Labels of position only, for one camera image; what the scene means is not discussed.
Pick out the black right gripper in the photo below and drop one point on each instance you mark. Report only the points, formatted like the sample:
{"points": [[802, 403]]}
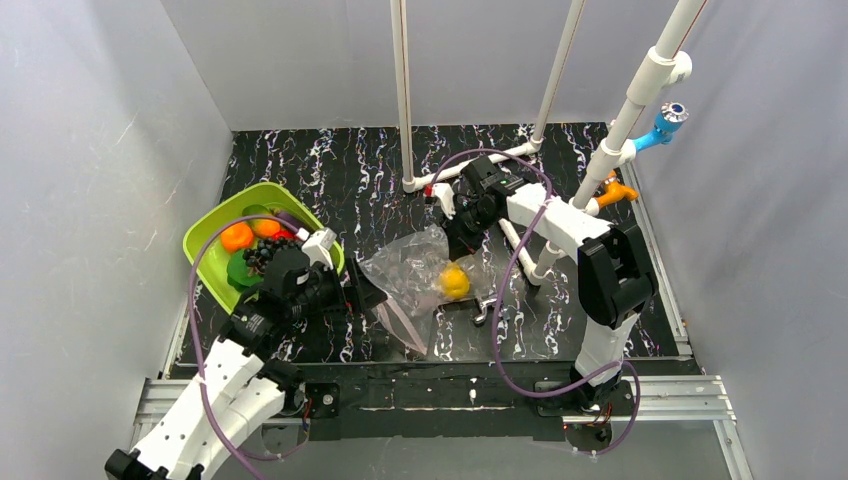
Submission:
{"points": [[460, 223]]}

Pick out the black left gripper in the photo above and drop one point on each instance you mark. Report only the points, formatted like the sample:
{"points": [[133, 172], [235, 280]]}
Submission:
{"points": [[351, 291]]}

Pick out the clear zip top bag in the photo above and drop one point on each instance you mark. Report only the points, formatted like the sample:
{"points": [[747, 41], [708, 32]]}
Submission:
{"points": [[407, 270]]}

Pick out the yellow fake fruit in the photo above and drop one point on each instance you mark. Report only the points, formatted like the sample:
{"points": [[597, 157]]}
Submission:
{"points": [[453, 282]]}

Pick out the red fake apple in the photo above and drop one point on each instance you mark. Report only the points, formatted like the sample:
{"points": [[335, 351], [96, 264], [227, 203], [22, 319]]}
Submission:
{"points": [[283, 235]]}

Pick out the purple fake eggplant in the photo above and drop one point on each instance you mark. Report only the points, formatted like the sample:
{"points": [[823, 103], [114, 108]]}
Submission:
{"points": [[290, 219]]}

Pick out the dark fake grape bunch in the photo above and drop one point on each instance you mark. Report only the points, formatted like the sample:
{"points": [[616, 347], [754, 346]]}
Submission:
{"points": [[257, 258]]}

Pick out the yellow green fake mango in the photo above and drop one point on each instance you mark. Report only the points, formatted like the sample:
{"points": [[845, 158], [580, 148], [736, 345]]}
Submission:
{"points": [[262, 228]]}

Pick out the green fake leafy vegetable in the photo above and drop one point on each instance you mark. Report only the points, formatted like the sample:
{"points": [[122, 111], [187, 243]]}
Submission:
{"points": [[239, 275]]}

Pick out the orange fake fruit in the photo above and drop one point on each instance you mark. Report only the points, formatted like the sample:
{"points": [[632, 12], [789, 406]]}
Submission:
{"points": [[237, 237]]}

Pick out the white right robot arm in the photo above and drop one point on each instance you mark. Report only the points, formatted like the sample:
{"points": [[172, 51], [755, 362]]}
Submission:
{"points": [[615, 275]]}

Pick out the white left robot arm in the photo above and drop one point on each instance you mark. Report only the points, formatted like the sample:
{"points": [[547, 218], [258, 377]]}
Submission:
{"points": [[241, 383]]}

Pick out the orange tap valve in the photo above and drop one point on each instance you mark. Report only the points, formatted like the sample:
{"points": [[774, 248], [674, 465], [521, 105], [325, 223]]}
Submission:
{"points": [[615, 191]]}

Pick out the lime green plastic basin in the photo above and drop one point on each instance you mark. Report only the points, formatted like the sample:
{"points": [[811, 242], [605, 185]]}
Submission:
{"points": [[212, 269]]}

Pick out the blue tap valve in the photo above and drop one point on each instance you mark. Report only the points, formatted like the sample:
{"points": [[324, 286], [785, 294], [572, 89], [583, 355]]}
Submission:
{"points": [[669, 119]]}

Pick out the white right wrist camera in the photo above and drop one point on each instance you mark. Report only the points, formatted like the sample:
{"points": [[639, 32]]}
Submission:
{"points": [[441, 194]]}

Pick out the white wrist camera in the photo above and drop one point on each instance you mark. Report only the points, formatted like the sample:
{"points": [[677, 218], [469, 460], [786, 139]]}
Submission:
{"points": [[317, 245], [441, 194]]}

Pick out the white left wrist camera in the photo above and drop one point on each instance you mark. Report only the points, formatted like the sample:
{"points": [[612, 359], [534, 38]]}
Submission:
{"points": [[317, 245]]}

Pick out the white PVC pipe frame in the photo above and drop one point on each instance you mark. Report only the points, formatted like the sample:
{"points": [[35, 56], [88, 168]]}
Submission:
{"points": [[665, 64]]}

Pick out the aluminium frame rail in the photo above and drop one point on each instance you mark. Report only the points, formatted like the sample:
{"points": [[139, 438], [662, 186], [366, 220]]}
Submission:
{"points": [[418, 405]]}

